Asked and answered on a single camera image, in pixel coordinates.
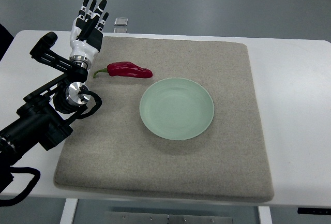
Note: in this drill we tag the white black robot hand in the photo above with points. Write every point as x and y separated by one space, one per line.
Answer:
87 33

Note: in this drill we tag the red chili pepper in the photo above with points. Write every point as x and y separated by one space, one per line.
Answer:
125 69

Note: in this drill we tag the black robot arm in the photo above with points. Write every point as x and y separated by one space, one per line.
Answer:
46 116

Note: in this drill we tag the light green plate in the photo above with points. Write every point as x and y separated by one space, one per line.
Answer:
176 109

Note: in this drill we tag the silver floor socket cover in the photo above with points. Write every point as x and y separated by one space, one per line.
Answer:
121 21

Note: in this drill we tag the black chair edge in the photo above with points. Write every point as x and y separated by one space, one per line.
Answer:
5 40

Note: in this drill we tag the beige felt mat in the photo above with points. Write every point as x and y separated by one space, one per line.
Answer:
113 152

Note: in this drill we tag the white table leg left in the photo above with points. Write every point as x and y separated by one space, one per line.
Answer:
69 211

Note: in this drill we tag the white table leg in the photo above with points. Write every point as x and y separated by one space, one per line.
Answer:
69 211
264 215

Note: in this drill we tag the white table leg right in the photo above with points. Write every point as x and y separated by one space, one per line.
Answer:
264 215

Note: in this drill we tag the black table control panel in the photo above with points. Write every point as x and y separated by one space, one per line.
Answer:
314 211

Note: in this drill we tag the metal base plate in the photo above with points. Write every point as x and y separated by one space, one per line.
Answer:
127 217

